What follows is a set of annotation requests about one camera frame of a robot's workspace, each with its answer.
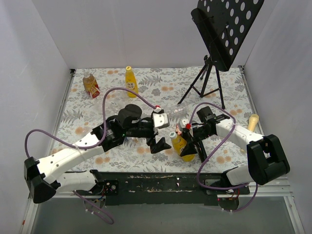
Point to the red owl wooden block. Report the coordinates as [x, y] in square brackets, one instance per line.
[178, 130]

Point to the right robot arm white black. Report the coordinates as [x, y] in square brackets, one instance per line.
[265, 156]

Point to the beige cone object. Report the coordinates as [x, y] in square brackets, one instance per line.
[253, 121]

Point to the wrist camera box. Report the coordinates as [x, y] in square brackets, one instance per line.
[160, 120]
[182, 123]

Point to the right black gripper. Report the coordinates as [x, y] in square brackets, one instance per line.
[194, 141]

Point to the tall yellow juice bottle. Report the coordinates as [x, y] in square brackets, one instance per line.
[130, 80]

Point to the black perforated music stand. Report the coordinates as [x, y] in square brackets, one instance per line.
[223, 26]

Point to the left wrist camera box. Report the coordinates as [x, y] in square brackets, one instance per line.
[160, 120]

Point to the clear bottle white cap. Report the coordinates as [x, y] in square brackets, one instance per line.
[111, 108]

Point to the black front base bar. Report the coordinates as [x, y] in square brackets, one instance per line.
[159, 188]

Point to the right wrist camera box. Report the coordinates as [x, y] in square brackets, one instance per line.
[182, 123]

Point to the brown tea bottle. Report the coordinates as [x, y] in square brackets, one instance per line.
[90, 85]

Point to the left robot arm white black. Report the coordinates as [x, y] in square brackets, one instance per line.
[50, 175]

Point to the clear crushed plastic bottle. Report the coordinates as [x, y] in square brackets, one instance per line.
[178, 111]

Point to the yellow honey pomelo bottle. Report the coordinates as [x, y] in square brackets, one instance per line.
[178, 143]

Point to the floral patterned table mat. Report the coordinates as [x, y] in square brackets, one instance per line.
[166, 87]

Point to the white green pomelo cap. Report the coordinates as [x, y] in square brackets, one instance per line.
[173, 135]

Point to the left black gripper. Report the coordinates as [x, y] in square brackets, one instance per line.
[151, 136]

